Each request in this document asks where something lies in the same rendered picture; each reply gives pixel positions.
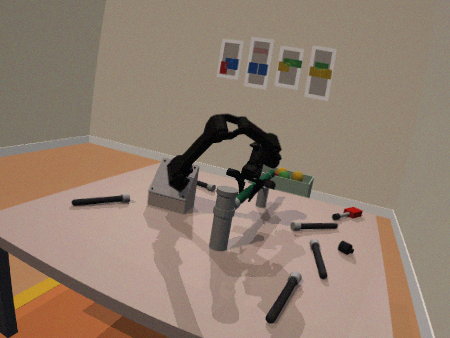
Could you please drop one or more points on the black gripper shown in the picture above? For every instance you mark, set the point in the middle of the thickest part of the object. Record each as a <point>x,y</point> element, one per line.
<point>259,183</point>

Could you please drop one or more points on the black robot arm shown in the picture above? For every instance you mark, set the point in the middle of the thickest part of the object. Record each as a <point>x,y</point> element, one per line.
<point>266,148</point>

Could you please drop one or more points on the green cylinder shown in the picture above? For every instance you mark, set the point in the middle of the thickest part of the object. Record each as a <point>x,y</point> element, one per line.
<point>245,194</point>

